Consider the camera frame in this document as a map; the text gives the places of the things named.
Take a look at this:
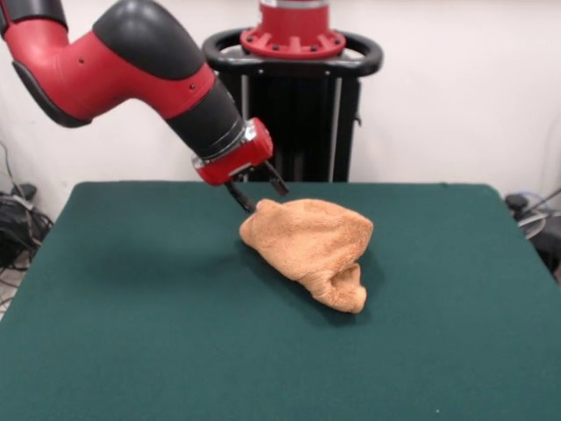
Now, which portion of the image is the dark green table cloth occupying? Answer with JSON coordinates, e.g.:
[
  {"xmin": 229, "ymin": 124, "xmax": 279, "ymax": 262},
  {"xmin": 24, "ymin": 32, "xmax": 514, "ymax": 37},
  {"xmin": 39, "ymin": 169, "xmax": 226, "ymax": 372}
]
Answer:
[{"xmin": 0, "ymin": 181, "xmax": 561, "ymax": 421}]

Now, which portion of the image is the orange terry towel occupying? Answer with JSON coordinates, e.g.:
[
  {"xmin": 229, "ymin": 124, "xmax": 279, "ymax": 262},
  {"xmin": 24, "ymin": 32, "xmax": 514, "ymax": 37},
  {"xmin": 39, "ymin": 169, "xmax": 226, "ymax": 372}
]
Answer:
[{"xmin": 238, "ymin": 197, "xmax": 375, "ymax": 315}]

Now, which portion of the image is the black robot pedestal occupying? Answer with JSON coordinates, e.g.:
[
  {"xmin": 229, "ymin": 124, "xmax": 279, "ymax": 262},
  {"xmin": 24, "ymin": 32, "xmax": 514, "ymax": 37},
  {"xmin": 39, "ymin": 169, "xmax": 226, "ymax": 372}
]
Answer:
[{"xmin": 201, "ymin": 28, "xmax": 385, "ymax": 183}]

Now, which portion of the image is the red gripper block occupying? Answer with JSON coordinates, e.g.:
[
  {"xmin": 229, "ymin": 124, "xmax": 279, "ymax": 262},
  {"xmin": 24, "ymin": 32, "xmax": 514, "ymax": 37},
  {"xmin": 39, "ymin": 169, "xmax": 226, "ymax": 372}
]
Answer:
[{"xmin": 195, "ymin": 117, "xmax": 291, "ymax": 216}]

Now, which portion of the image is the black cable tangle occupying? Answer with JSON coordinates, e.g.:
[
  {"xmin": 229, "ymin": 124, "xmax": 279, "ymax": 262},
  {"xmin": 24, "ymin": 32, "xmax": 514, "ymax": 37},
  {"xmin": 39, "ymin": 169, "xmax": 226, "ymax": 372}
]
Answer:
[{"xmin": 0, "ymin": 139, "xmax": 54, "ymax": 308}]

